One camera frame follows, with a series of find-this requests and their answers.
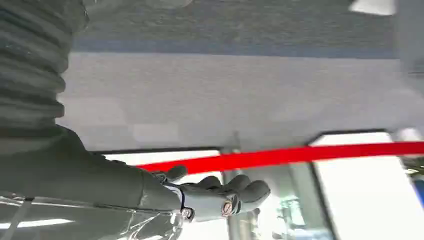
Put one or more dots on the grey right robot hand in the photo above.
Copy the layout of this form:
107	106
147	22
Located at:
99	185

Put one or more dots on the clear plastic film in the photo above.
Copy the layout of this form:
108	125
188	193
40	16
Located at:
82	223

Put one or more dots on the ribbed grey right arm sleeve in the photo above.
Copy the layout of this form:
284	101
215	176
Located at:
31	63

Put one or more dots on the grey metal pillar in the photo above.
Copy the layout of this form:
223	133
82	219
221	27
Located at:
238	228

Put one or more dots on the red barrier belt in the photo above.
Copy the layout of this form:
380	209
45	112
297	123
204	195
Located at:
291	155

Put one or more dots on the white ceiling light panel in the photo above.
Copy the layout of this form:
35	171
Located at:
372	6

